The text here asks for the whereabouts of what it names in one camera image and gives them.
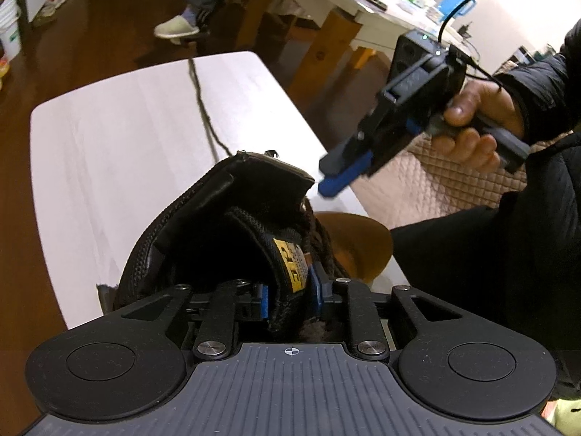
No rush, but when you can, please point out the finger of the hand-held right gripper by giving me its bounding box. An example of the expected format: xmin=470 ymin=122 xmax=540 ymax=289
xmin=318 ymin=133 xmax=423 ymax=199
xmin=318 ymin=91 xmax=401 ymax=178

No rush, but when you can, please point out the white bucket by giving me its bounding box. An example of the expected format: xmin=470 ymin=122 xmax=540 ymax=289
xmin=0 ymin=0 xmax=24 ymax=63

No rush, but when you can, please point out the brown leather boot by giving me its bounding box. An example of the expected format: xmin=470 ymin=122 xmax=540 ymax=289
xmin=97 ymin=149 xmax=394 ymax=343

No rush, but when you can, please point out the person's black clothing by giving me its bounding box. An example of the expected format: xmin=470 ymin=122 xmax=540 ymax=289
xmin=389 ymin=129 xmax=581 ymax=389

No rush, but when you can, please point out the blue water bottle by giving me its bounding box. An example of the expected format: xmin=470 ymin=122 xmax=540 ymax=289
xmin=437 ymin=0 xmax=478 ymax=23

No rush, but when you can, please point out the dark brown shoelace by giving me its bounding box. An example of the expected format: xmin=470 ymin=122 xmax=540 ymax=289
xmin=187 ymin=57 xmax=352 ymax=282

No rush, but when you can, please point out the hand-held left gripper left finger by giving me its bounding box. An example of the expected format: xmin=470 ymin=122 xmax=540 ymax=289
xmin=122 ymin=279 xmax=273 ymax=360

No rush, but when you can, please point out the person's right forearm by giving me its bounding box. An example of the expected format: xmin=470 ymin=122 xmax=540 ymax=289
xmin=492 ymin=20 xmax=581 ymax=146

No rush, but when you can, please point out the person's right hand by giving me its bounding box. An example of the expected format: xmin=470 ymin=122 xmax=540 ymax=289
xmin=430 ymin=79 xmax=526 ymax=165

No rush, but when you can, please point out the white sneaker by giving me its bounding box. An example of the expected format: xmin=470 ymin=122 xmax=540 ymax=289
xmin=33 ymin=2 xmax=59 ymax=27

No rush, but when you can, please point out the quilted beige cover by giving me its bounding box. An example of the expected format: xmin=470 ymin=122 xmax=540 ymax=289
xmin=352 ymin=131 xmax=573 ymax=232

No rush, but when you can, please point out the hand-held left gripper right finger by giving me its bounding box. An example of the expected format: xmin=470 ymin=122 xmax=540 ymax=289
xmin=310 ymin=263 xmax=459 ymax=360

